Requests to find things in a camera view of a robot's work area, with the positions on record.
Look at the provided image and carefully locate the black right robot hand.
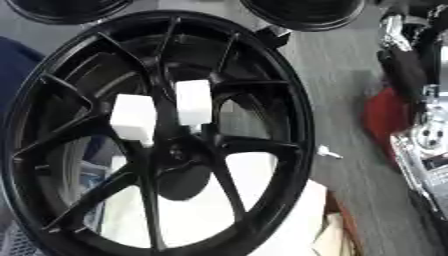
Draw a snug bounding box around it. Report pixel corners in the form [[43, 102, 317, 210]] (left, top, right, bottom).
[[374, 0, 448, 113]]

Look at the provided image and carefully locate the white pin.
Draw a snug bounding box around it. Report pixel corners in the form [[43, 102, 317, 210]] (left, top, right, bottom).
[[108, 93, 160, 149], [315, 144, 345, 161], [173, 78, 216, 134]]

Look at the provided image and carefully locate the black round wheel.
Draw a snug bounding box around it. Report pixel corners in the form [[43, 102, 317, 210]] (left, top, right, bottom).
[[3, 0, 137, 26], [236, 0, 370, 33]]

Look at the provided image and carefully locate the black spoked wheel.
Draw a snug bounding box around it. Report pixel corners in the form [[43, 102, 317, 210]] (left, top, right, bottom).
[[0, 9, 317, 256]]

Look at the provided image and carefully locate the red object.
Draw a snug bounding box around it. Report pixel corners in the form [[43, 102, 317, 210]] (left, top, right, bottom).
[[360, 86, 415, 169]]

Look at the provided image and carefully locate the small black block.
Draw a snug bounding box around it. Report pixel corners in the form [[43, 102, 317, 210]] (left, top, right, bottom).
[[253, 25, 294, 50]]

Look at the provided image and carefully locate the tan cardboard piece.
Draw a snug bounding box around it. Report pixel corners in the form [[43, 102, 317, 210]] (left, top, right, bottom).
[[309, 191, 364, 256]]

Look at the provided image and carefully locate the white box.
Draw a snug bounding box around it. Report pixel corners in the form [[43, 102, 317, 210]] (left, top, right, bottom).
[[96, 151, 329, 256]]

